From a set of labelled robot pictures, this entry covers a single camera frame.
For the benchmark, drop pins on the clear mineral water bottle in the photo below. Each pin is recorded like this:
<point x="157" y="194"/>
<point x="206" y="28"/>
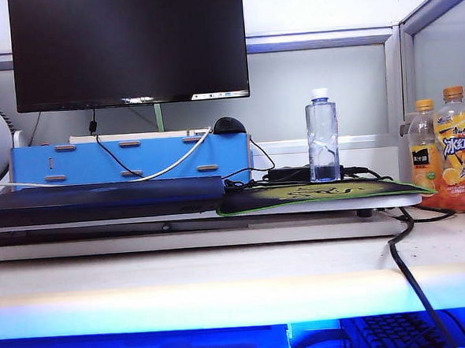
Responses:
<point x="322" y="137"/>

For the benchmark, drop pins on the white laptop stand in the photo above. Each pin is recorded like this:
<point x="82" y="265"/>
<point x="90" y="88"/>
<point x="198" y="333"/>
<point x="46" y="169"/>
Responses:
<point x="181" y="240"/>

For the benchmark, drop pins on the dark closed laptop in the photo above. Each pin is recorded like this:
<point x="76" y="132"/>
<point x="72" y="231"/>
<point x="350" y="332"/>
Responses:
<point x="100" y="202"/>

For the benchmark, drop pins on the small orange juice bottle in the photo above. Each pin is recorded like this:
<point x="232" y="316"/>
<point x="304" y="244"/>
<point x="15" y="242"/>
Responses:
<point x="423" y="162"/>

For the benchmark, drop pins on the large iced tea bottle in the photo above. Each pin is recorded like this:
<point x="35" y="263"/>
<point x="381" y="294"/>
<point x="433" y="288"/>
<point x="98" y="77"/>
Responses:
<point x="457" y="156"/>

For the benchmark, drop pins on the black green-edged mouse pad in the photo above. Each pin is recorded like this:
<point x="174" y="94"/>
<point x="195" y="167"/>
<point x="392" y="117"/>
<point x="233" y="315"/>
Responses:
<point x="258" y="200"/>

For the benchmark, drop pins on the black computer mouse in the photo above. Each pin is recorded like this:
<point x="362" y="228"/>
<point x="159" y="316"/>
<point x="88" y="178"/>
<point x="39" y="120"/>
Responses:
<point x="228" y="125"/>

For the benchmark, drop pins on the black power adapter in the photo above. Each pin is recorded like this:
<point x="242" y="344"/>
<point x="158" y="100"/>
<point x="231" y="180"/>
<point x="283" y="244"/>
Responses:
<point x="287" y="173"/>

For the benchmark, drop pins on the green monitor stand strip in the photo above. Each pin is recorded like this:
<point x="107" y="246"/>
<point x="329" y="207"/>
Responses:
<point x="158" y="117"/>

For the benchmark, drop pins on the blue wooden desk organizer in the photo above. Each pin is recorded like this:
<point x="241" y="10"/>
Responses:
<point x="78" y="163"/>

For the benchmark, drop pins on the black computer monitor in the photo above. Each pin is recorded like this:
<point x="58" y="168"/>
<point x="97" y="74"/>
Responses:
<point x="130" y="46"/>

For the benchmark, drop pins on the black keyboard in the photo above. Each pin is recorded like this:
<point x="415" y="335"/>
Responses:
<point x="388" y="334"/>

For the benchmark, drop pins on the grey aluminium partition frame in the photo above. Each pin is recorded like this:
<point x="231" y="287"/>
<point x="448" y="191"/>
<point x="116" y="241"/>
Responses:
<point x="319" y="40"/>

